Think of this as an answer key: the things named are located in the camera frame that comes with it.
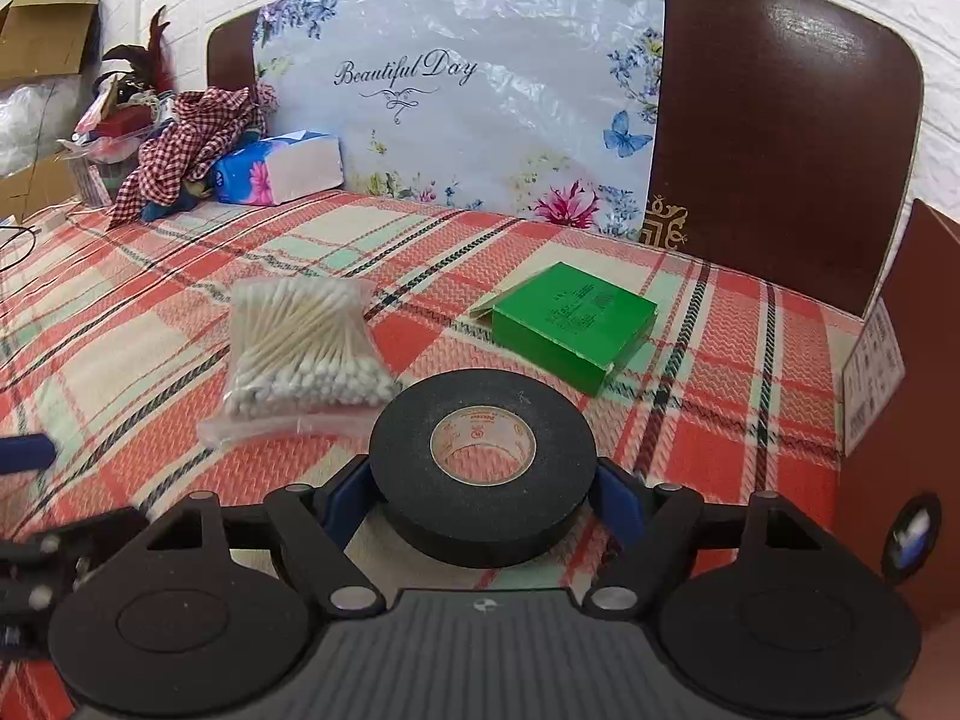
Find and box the cardboard box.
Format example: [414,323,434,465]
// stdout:
[0,0,102,83]

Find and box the thick green box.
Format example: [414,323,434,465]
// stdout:
[491,262,659,398]

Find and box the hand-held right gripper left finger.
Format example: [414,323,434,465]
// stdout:
[146,457,387,620]

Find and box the bag of cotton swabs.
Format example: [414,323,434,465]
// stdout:
[196,277,402,451]

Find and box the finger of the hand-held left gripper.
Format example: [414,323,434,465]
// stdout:
[0,508,147,662]
[0,431,57,475]

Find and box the brown box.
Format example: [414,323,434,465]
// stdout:
[840,199,960,638]

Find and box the red checkered cloth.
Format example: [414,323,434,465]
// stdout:
[111,86,278,230]

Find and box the plaid mat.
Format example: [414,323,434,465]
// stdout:
[0,187,886,720]

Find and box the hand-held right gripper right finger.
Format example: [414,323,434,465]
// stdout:
[583,457,824,618]

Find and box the blue tissue pack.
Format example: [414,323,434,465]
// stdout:
[210,133,344,207]

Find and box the thin cable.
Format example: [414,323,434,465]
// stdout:
[0,214,76,275]

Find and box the brown wooden headboard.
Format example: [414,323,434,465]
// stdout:
[206,0,925,320]

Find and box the floral printed board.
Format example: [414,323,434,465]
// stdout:
[251,0,668,241]

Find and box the clear plastic container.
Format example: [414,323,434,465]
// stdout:
[60,90,173,205]

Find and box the black tape roll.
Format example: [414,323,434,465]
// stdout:
[369,371,599,569]

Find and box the dark blue cloth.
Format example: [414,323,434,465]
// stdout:
[139,178,220,223]

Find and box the clear plastic bag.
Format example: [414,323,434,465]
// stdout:
[0,82,83,173]

